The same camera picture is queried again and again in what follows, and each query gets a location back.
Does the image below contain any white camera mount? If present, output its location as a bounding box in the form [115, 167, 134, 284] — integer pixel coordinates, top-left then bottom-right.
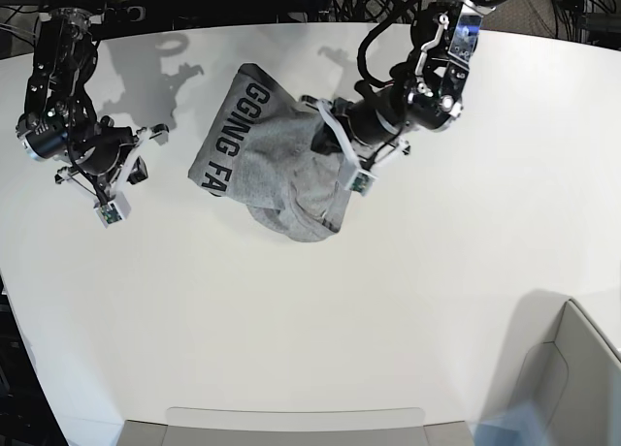
[300, 95, 410, 195]
[54, 127, 154, 227]

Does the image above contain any grey T-shirt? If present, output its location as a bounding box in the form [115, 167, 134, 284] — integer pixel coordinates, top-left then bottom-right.
[188, 63, 351, 242]

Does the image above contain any blue blurry object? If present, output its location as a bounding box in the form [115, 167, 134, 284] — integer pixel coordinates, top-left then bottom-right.
[471, 401, 554, 446]

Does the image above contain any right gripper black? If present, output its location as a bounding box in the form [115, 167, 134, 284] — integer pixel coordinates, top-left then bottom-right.
[67, 118, 169, 184]

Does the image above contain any black cable bundle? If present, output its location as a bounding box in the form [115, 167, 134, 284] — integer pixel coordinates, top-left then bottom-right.
[334, 0, 426, 26]

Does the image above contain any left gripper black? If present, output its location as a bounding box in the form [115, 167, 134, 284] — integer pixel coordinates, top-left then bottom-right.
[310, 84, 417, 156]

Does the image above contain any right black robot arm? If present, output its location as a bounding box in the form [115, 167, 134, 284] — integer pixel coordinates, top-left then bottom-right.
[16, 7, 168, 193]

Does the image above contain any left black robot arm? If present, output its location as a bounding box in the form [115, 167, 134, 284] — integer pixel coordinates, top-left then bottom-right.
[332, 0, 504, 167]

